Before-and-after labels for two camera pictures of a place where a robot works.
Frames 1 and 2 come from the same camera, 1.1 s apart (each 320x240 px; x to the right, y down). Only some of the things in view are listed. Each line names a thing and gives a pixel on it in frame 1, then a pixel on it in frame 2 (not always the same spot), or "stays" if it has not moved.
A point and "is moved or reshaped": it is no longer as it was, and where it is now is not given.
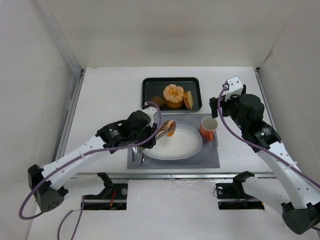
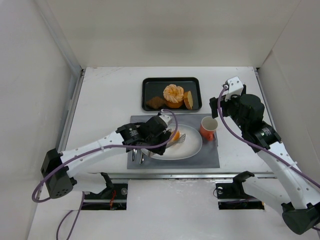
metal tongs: x=162 y=131 is moved or reshaped
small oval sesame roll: x=171 y=126 → x=176 y=136
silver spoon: x=134 y=153 stays
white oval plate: x=185 y=141 stays
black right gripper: x=214 y=107 stays
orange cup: x=208 y=128 stays
